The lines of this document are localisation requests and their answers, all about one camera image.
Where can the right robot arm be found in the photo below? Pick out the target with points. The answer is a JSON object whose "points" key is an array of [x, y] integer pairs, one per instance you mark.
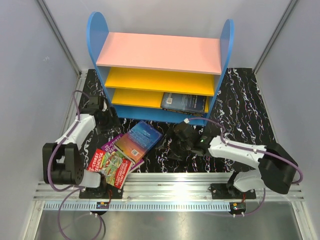
{"points": [[272, 166]]}

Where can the Nineteen Eighty-Four grey-blue book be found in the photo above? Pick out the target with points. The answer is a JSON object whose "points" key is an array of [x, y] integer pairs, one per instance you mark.
{"points": [[184, 103]]}

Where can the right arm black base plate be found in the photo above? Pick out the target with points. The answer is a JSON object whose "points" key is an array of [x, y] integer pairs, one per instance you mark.
{"points": [[220, 191]]}

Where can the blue pink yellow bookshelf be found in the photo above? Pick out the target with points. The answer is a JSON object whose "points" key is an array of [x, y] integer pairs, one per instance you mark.
{"points": [[136, 69]]}

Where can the red Storey Treehouse book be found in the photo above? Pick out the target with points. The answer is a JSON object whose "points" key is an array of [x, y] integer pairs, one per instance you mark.
{"points": [[114, 166]]}

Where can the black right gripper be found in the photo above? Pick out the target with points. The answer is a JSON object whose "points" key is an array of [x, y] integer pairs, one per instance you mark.
{"points": [[176, 153]]}

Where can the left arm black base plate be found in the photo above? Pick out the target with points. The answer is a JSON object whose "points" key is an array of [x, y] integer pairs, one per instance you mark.
{"points": [[104, 191]]}

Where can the white slotted cable duct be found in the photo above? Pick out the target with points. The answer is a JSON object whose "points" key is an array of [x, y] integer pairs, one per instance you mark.
{"points": [[136, 206]]}

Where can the aluminium rail base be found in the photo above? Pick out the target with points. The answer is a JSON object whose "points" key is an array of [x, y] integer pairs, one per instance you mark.
{"points": [[170, 187]]}

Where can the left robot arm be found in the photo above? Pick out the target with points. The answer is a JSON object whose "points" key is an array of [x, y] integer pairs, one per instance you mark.
{"points": [[63, 167]]}

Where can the Jane Eyre blue orange book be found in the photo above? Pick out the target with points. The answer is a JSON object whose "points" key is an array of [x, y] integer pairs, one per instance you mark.
{"points": [[138, 141]]}

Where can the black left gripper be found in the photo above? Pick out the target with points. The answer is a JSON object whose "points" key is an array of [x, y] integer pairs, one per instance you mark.
{"points": [[113, 121]]}

